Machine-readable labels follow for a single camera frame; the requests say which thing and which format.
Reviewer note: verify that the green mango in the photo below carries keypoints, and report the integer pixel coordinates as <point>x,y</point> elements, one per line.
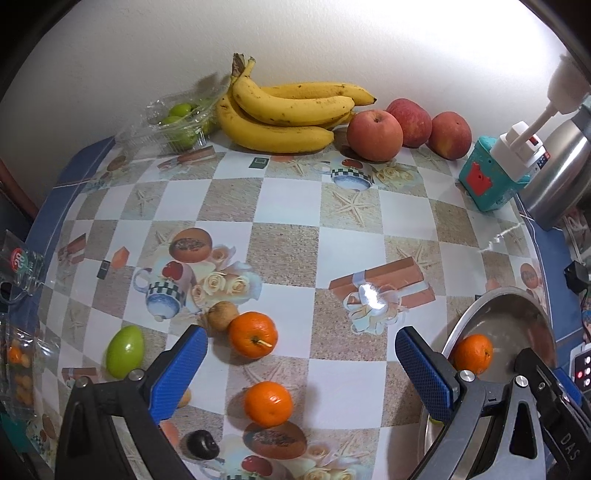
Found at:
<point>123,353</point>

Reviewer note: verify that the black power adapter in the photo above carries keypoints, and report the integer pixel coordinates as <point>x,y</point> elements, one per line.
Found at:
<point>576,277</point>

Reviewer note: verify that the orange mandarin with stem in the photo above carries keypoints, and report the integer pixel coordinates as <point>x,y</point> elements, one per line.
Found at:
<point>251,332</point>

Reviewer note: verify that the glass mug with round label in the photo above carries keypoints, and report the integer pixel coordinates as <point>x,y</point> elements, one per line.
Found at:
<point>23,267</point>

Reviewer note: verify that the stainless steel bowl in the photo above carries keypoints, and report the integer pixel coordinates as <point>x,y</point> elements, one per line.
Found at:
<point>508,314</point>

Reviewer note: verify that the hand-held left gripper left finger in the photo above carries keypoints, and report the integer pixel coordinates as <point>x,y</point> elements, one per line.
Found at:
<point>180,369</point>

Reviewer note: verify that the clear plastic fruit box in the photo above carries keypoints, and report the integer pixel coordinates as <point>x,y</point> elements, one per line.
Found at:
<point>46,350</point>

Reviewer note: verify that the checked printed tablecloth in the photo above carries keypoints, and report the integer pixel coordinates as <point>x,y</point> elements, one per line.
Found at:
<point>286,230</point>

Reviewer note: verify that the pile of small kumquats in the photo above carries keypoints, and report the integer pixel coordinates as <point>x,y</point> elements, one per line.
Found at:
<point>23,394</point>

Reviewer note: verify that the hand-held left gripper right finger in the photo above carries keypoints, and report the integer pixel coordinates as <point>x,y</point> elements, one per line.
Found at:
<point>422,374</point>

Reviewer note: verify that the yellow banana bunch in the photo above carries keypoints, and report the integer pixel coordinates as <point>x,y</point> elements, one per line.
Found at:
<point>277,136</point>

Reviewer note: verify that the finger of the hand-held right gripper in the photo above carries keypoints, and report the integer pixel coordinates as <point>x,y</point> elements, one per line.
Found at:
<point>570,390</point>
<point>535,374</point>

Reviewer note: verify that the teal plastic box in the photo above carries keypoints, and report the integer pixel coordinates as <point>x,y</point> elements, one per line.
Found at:
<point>485,180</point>

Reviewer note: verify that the stainless steel thermos jug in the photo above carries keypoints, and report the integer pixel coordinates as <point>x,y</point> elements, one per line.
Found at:
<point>563,170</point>

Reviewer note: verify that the large red apple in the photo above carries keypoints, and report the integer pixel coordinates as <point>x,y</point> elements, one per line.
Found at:
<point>374,136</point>

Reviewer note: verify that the dark plum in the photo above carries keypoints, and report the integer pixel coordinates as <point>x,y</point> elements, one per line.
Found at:
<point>201,445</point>

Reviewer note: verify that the brown kiwi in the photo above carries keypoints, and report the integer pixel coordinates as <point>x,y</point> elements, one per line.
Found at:
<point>221,316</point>

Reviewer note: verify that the clear plastic clamshell box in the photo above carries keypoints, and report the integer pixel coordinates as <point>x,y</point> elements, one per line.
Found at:
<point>203,99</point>

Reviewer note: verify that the small green fruit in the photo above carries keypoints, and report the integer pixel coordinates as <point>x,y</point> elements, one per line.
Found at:
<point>179,110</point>
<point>170,121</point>
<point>184,138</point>

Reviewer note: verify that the dark red apple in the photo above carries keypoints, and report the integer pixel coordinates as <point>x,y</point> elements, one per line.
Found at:
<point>413,120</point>

